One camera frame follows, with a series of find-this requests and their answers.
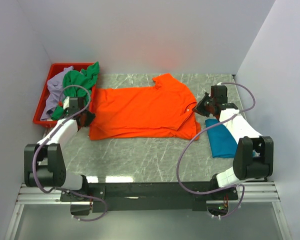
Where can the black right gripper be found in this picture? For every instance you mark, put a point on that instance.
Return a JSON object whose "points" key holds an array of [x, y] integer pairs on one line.
{"points": [[202, 105]]}

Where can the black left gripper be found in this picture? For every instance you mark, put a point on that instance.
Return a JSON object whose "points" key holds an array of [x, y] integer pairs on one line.
{"points": [[88, 117]]}

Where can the orange t shirt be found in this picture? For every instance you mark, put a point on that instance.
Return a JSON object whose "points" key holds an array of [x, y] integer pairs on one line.
{"points": [[164, 110]]}

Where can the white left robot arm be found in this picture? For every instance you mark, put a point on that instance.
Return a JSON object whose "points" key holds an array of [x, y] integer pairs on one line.
{"points": [[44, 164]]}

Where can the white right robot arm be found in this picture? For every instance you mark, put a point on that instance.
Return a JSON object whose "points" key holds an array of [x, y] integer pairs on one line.
{"points": [[254, 154]]}

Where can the lavender t shirt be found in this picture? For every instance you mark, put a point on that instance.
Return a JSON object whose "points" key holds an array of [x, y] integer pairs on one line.
{"points": [[55, 88]]}

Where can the green t shirt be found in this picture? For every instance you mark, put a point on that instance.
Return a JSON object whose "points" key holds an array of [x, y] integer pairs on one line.
{"points": [[77, 84]]}

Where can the red plastic bin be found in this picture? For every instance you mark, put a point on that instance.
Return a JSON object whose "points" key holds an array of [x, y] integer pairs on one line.
{"points": [[55, 69]]}

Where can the folded teal t shirt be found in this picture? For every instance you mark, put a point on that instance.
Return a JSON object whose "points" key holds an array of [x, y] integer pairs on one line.
{"points": [[224, 138]]}

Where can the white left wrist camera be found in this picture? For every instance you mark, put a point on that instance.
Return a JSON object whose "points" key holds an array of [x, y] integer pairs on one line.
{"points": [[66, 103]]}

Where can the black table edge rail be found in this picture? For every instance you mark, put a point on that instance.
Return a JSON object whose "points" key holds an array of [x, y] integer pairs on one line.
{"points": [[143, 196]]}

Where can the aluminium frame rail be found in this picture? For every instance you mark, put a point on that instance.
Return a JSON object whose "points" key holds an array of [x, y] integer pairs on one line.
{"points": [[252, 192]]}

